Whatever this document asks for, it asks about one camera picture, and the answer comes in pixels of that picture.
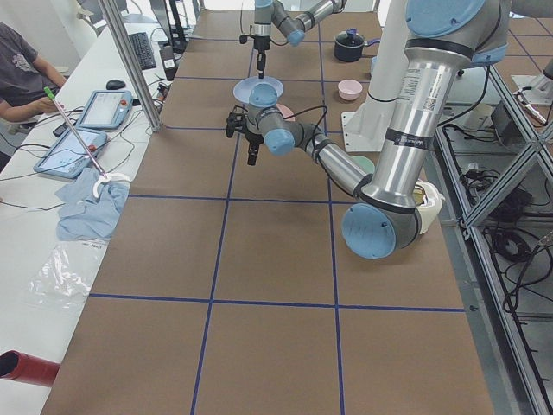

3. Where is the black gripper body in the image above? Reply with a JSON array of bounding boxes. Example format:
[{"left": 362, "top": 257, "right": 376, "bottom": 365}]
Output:
[
  {"left": 245, "top": 131, "right": 264, "bottom": 149},
  {"left": 253, "top": 35, "right": 270, "bottom": 54}
]

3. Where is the blue plate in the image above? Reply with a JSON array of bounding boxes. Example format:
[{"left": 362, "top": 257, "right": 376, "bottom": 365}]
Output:
[{"left": 232, "top": 76, "right": 284, "bottom": 107}]

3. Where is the pink plate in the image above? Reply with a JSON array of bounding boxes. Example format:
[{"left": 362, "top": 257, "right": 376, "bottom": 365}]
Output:
[{"left": 276, "top": 104, "right": 296, "bottom": 121}]

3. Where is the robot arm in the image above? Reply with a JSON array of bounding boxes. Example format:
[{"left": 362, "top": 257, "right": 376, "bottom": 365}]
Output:
[
  {"left": 241, "top": 1, "right": 511, "bottom": 259},
  {"left": 249, "top": 0, "right": 347, "bottom": 79}
]

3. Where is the dark blue pot with lid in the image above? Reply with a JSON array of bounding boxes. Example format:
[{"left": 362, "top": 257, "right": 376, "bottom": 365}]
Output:
[{"left": 334, "top": 28, "right": 381, "bottom": 63}]

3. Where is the pink bowl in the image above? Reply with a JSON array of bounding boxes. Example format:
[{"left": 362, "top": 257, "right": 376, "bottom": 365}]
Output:
[{"left": 338, "top": 79, "right": 363, "bottom": 101}]

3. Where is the green bowl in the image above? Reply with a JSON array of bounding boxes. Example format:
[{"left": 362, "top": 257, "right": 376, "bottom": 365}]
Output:
[{"left": 352, "top": 155, "right": 375, "bottom": 176}]

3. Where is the blue cup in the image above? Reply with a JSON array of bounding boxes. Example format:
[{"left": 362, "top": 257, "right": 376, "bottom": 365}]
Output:
[{"left": 370, "top": 56, "right": 378, "bottom": 77}]

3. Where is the black keyboard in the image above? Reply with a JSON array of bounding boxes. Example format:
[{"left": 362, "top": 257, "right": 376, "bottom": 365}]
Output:
[{"left": 128, "top": 32, "right": 156, "bottom": 70}]

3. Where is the reacher grabber stick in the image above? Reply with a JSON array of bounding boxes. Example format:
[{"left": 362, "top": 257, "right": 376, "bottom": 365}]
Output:
[{"left": 41, "top": 86, "right": 130, "bottom": 202}]

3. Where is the upper teach pendant tablet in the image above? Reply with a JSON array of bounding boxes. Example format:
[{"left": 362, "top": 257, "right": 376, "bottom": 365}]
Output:
[{"left": 77, "top": 90, "right": 133, "bottom": 130}]

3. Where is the teach pendant tablet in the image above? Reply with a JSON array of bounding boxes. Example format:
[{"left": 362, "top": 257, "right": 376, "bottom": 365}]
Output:
[
  {"left": 34, "top": 128, "right": 108, "bottom": 179},
  {"left": 77, "top": 90, "right": 133, "bottom": 130}
]

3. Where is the black computer mouse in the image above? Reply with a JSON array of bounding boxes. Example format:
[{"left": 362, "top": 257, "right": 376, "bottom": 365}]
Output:
[{"left": 105, "top": 79, "right": 126, "bottom": 91}]

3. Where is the cream toaster with bread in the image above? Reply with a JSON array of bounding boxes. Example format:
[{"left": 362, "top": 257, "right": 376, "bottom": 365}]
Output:
[{"left": 413, "top": 181, "right": 445, "bottom": 234}]

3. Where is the light blue cloth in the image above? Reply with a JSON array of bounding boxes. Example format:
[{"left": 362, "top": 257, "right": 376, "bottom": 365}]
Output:
[{"left": 55, "top": 168, "right": 129, "bottom": 241}]

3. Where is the lower teach pendant tablet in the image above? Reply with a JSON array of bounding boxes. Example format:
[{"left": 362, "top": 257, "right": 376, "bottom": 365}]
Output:
[{"left": 34, "top": 128, "right": 108, "bottom": 179}]

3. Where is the seated person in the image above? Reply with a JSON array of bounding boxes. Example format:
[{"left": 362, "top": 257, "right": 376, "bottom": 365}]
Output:
[{"left": 1, "top": 22, "right": 67, "bottom": 123}]

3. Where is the clear plastic bag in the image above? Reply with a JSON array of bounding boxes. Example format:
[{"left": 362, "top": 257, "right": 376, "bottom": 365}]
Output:
[{"left": 23, "top": 240, "right": 107, "bottom": 310}]

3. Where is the red tube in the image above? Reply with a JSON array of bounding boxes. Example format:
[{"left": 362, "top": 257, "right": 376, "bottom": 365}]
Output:
[{"left": 1, "top": 350, "right": 60, "bottom": 387}]

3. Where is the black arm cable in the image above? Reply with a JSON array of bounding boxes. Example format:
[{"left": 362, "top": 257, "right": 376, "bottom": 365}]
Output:
[{"left": 284, "top": 105, "right": 329, "bottom": 139}]

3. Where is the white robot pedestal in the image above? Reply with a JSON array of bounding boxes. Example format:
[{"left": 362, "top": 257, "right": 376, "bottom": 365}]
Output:
[{"left": 342, "top": 0, "right": 409, "bottom": 152}]

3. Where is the aluminium frame post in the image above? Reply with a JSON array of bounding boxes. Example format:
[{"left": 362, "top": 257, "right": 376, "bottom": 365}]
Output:
[{"left": 99, "top": 0, "right": 161, "bottom": 132}]

